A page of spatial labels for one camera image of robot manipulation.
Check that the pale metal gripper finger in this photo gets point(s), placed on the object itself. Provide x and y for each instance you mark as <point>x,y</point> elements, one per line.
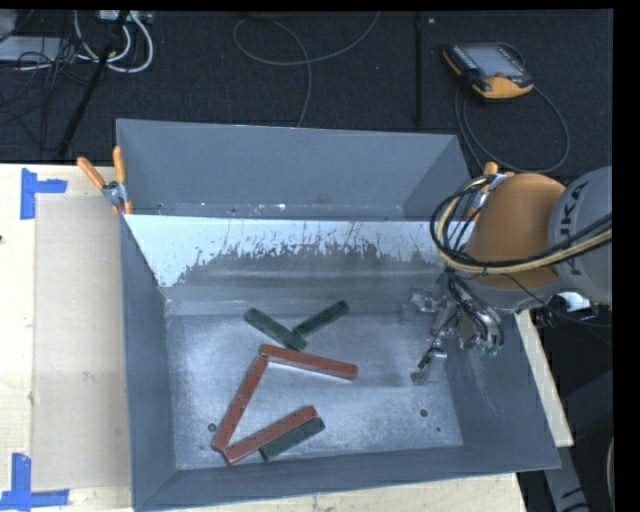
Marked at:
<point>436,362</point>
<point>422,301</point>

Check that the dark green flat block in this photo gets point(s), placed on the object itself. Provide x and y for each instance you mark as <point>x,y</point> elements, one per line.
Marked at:
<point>272,328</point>
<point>322,317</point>
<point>292,439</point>

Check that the red-brown flat block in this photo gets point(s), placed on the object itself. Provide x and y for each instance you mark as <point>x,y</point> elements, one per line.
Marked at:
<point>270,435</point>
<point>241,402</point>
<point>310,362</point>

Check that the grey metal bin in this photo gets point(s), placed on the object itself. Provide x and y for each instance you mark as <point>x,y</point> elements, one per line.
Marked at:
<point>310,170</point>

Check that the pale flat board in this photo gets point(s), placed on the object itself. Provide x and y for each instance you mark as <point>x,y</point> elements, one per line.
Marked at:
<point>80,325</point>

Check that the black cylinder on white bracket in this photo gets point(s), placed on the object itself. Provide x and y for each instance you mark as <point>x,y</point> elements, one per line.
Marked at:
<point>570,311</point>

